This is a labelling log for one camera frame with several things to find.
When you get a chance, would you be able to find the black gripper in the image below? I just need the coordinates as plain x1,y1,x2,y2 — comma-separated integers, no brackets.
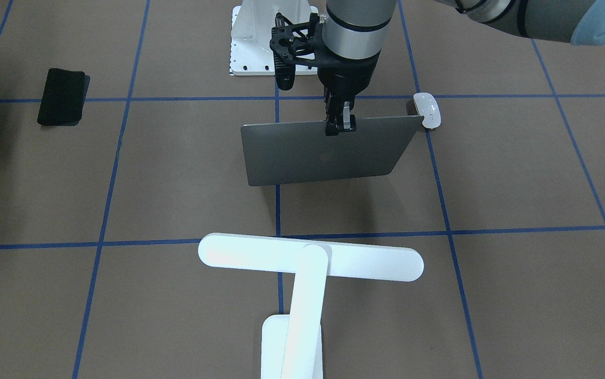
317,55,379,136

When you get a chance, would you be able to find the grey laptop computer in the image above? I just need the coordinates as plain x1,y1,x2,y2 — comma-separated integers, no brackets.
240,115,424,186

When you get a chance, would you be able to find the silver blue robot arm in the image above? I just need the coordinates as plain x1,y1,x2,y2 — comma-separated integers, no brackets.
372,1,605,146

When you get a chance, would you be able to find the white computer mouse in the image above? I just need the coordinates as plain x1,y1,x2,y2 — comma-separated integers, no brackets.
412,93,442,129

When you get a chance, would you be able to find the white desk lamp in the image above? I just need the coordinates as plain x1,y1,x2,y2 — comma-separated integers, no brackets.
198,233,425,378

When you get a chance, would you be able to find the black folded mouse pad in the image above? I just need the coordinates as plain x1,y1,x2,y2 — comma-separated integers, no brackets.
36,68,90,127

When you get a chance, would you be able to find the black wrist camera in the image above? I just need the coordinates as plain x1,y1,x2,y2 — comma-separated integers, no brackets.
269,12,330,91

